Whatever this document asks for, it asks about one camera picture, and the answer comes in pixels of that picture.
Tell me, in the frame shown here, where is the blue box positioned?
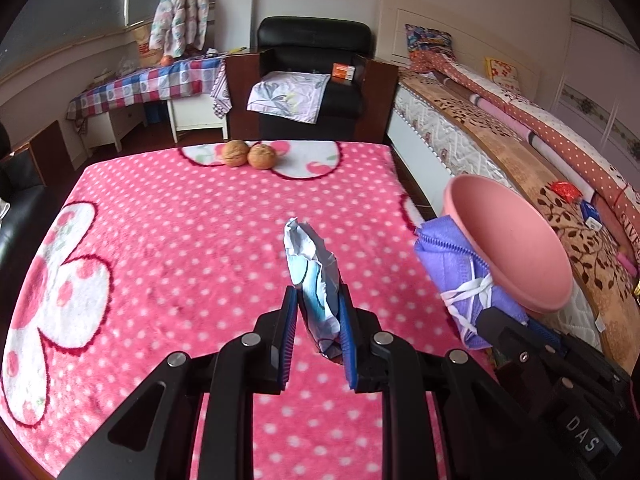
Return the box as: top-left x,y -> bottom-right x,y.
580,200 -> 604,231

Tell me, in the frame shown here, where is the colourful patterned pillow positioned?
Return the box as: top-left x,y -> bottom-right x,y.
404,23 -> 453,53

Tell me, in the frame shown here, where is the pink polka-dot blanket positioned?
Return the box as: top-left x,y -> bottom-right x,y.
0,140 -> 501,480

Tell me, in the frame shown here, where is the white headboard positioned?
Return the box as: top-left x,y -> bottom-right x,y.
375,0 -> 541,92

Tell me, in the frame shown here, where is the walnut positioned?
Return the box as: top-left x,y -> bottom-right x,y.
221,140 -> 250,167
247,144 -> 277,170

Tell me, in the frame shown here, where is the black leather armchair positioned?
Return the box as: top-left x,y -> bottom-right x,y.
247,16 -> 373,141

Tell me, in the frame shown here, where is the pink plastic bin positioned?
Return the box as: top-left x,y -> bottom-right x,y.
442,175 -> 574,317

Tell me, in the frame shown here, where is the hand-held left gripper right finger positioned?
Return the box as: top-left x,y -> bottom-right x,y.
340,285 -> 566,480

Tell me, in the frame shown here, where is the blue white paper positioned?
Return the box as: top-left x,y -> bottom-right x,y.
283,217 -> 346,359

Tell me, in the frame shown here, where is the yellow red floral cushion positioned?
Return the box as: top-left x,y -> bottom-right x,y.
483,56 -> 522,92

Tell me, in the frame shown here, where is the floral white cloth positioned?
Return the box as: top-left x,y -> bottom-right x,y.
246,71 -> 332,124

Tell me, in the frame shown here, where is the red-brown polka-dot quilt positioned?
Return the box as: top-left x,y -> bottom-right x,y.
410,50 -> 640,221

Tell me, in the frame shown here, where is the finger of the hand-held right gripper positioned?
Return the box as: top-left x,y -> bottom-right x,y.
527,319 -> 564,349
477,307 -> 532,367

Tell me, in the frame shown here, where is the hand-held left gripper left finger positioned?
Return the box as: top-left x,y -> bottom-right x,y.
57,286 -> 299,480

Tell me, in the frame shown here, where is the dark wooden cabinet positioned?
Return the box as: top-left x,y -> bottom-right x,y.
0,120 -> 76,181

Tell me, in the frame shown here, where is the red packet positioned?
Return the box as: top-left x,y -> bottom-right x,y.
550,181 -> 583,201

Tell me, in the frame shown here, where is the red print shopping bag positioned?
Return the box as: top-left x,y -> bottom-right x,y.
135,25 -> 166,67

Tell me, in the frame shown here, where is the purple patterned hanging cloth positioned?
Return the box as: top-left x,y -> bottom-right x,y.
210,60 -> 233,121

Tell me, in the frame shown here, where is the patterned puffer jacket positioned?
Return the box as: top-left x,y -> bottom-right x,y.
150,0 -> 211,58

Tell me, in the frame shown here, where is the black leather sofa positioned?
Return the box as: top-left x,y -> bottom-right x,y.
0,125 -> 46,271

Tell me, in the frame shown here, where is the checkered heart tablecloth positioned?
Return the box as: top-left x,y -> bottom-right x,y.
67,56 -> 223,121

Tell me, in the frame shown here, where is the purple face mask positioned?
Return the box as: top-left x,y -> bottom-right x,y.
414,215 -> 531,351

